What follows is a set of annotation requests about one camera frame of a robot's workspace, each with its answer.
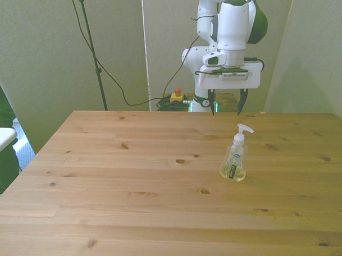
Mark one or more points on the black camera stand pole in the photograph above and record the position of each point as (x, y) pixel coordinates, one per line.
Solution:
(92, 49)

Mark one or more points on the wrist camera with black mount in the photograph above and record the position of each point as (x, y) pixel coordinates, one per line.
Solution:
(232, 71)

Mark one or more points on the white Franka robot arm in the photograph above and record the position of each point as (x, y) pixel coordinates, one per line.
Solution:
(232, 29)

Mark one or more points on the yellow emergency stop button box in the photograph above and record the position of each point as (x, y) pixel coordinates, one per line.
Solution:
(177, 97)

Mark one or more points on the clear sanitizer pump bottle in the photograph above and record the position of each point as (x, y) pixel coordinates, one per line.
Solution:
(234, 161)

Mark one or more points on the white side table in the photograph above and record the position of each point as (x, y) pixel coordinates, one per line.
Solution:
(0, 140)

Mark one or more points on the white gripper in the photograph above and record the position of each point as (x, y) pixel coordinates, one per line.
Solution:
(231, 81)

